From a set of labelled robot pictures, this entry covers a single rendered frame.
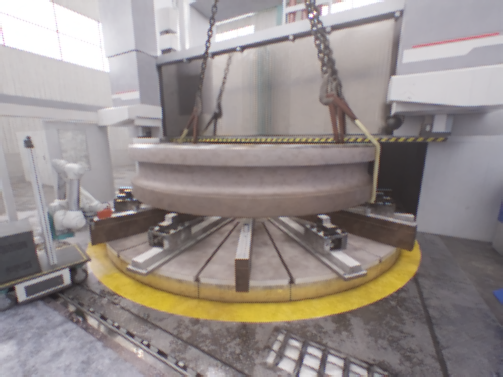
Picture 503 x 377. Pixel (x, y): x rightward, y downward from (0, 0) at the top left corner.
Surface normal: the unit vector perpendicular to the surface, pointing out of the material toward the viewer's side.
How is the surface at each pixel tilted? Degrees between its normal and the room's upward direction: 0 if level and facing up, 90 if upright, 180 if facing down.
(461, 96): 90
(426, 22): 90
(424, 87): 90
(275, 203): 90
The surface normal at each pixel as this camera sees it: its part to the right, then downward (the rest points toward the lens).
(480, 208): -0.47, 0.18
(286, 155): 0.15, 0.21
